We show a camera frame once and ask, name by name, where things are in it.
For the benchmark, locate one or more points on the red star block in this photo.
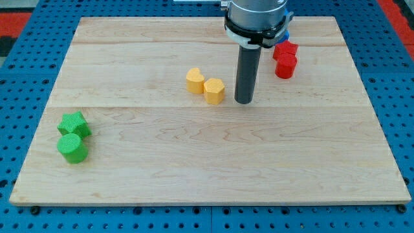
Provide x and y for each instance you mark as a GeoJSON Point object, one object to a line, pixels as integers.
{"type": "Point", "coordinates": [285, 47]}

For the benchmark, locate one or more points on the red cylinder block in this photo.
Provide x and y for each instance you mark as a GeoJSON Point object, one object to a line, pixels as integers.
{"type": "Point", "coordinates": [285, 66]}

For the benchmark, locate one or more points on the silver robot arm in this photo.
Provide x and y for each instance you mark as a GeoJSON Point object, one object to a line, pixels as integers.
{"type": "Point", "coordinates": [253, 15]}

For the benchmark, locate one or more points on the yellow hexagon block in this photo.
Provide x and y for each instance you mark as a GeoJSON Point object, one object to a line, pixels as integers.
{"type": "Point", "coordinates": [214, 91]}

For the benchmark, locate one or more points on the green cylinder block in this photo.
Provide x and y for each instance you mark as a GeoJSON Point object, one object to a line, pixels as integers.
{"type": "Point", "coordinates": [72, 148]}

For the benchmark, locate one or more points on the wooden board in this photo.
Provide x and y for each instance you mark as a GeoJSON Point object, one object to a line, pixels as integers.
{"type": "Point", "coordinates": [313, 139]}

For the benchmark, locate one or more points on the green star block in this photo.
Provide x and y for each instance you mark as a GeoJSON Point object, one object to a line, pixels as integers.
{"type": "Point", "coordinates": [74, 123]}

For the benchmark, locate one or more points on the yellow heart block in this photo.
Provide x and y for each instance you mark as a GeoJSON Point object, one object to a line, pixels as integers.
{"type": "Point", "coordinates": [195, 81]}

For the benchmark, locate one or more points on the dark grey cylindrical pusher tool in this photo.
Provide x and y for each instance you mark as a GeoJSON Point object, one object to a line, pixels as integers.
{"type": "Point", "coordinates": [247, 66]}

